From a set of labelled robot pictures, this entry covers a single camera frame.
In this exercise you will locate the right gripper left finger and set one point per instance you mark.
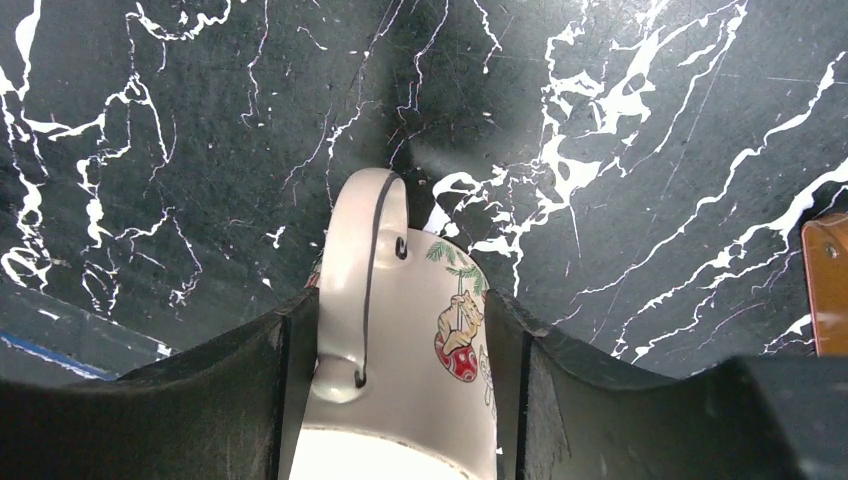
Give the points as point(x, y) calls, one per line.
point(230, 408)

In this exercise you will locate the orange wooden dish rack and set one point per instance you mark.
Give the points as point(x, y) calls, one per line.
point(824, 242)

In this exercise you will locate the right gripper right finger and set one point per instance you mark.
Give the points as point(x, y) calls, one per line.
point(567, 410)

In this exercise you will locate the cream cartoon mug green interior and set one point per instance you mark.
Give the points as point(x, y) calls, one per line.
point(402, 386)

